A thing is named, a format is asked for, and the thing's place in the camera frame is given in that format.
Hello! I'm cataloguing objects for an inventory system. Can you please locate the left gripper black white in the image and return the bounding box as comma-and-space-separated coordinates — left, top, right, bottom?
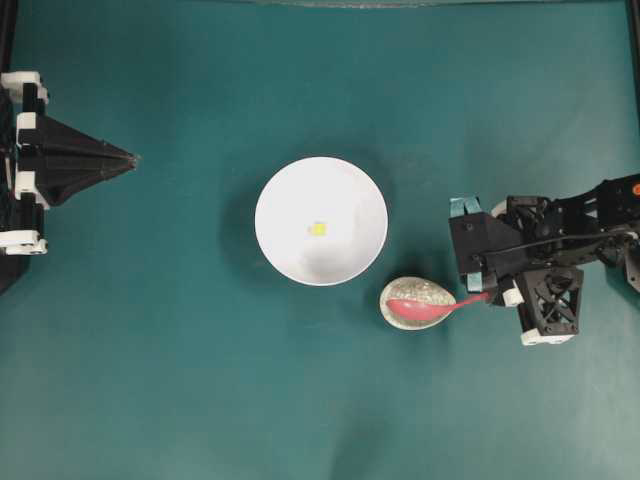
1, 71, 138, 255

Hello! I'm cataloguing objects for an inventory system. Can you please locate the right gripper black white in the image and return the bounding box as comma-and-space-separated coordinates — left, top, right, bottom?
492, 196, 584, 346

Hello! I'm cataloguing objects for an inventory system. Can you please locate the red plastic soup spoon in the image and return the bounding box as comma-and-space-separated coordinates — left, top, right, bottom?
386, 293, 489, 322

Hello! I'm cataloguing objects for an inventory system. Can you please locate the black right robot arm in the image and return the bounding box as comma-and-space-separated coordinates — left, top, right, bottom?
491, 174, 639, 346

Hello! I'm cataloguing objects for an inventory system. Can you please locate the speckled ceramic spoon rest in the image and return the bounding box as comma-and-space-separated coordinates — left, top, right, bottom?
379, 276, 455, 331

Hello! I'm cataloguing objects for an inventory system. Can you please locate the white round bowl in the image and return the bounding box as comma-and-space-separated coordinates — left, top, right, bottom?
254, 157, 389, 287

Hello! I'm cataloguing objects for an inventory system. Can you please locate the green table mat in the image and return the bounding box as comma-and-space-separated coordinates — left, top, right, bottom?
1, 1, 639, 479

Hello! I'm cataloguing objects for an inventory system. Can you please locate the black left frame rail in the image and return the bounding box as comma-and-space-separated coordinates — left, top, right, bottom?
1, 1, 24, 293

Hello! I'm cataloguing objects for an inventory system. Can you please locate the black frame rail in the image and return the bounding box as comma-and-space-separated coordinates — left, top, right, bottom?
624, 0, 640, 176
1, 1, 24, 293

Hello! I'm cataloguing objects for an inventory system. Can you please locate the black right frame rail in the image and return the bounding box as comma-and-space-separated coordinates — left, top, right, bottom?
624, 0, 640, 176

